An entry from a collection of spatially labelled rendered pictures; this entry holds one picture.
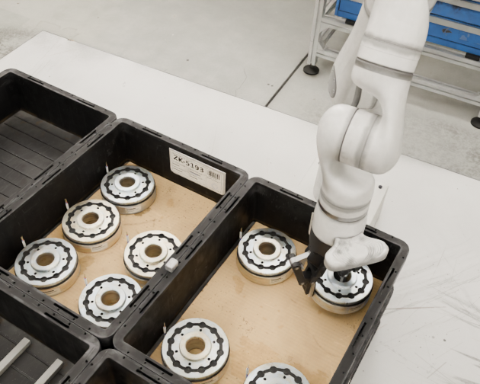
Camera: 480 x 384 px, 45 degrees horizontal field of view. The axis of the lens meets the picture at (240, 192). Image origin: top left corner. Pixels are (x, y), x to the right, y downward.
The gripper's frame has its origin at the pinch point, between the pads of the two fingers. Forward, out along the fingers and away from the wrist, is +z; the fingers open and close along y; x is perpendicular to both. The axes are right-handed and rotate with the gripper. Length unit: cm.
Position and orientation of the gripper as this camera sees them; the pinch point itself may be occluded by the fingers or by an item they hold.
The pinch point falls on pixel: (323, 283)
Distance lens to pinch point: 97.4
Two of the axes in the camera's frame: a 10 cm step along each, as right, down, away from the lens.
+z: -0.4, 6.9, 7.3
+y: -9.6, 1.9, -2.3
